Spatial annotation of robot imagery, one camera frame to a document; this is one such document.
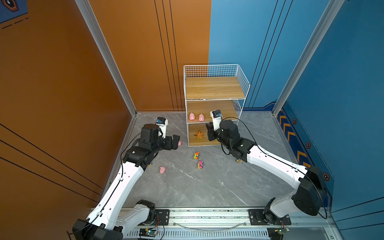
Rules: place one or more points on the aluminium corner post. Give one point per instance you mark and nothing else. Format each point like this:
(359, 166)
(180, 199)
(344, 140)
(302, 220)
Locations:
(317, 36)
(101, 42)

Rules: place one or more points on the pink pig toy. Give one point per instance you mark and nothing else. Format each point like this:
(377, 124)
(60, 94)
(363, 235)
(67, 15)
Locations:
(162, 170)
(192, 117)
(201, 118)

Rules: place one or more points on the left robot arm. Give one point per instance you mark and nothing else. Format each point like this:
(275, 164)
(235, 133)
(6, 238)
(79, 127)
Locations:
(103, 223)

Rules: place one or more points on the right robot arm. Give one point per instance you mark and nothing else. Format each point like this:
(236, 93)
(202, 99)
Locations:
(309, 187)

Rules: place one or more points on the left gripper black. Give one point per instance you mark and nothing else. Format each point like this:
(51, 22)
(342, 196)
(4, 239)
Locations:
(168, 146)

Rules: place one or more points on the left aluminium corner post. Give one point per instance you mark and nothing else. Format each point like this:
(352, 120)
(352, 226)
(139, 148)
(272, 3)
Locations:
(101, 42)

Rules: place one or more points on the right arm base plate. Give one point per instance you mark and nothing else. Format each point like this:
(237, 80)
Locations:
(258, 217)

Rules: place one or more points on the aluminium rail frame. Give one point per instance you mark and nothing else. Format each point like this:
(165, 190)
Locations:
(230, 223)

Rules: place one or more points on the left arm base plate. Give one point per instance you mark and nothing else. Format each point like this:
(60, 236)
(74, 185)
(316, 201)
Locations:
(162, 215)

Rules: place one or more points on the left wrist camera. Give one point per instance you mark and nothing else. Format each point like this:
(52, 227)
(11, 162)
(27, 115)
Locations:
(162, 123)

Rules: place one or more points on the left circuit board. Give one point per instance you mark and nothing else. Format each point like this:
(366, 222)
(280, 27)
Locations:
(148, 234)

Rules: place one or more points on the circuit board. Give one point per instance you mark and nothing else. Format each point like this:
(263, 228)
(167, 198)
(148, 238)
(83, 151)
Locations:
(148, 234)
(277, 233)

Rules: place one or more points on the right aluminium corner post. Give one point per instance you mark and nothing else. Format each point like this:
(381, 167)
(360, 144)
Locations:
(317, 36)

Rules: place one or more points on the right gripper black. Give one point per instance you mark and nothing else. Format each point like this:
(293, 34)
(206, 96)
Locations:
(211, 131)

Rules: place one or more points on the pink toy truck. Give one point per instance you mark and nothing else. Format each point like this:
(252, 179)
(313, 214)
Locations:
(200, 164)

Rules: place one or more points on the orange pikachu figure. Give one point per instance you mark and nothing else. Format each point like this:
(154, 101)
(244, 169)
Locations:
(199, 135)

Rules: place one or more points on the white wire wooden shelf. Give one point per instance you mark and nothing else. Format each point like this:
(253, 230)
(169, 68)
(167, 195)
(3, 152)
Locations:
(213, 87)

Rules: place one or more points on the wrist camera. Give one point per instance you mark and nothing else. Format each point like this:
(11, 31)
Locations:
(162, 123)
(216, 118)

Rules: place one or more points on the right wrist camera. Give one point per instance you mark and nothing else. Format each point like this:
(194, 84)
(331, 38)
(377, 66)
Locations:
(216, 118)

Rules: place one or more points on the right circuit board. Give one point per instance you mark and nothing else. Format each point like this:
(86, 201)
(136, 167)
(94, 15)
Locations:
(277, 233)

